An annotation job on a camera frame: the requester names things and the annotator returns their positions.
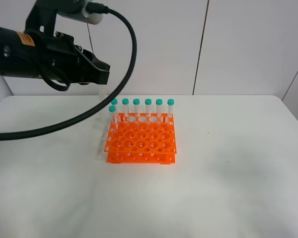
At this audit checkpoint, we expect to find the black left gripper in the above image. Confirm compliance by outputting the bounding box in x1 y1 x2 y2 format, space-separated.
25 29 110 85

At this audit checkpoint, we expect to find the teal-capped test tube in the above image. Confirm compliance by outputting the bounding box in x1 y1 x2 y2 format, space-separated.
99 85 107 100

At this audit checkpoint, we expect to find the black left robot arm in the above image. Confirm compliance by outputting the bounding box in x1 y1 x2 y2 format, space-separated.
0 27 110 91

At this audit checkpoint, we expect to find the second row left tube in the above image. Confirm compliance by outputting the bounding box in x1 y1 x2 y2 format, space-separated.
109 105 118 129

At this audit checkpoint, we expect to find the orange test tube rack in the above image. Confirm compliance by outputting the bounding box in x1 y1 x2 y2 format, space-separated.
104 113 177 164

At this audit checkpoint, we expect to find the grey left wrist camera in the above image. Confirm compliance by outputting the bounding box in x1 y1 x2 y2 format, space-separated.
54 0 105 25

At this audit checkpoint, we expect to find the black left camera cable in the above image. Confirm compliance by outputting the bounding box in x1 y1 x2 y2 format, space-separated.
0 2 138 142

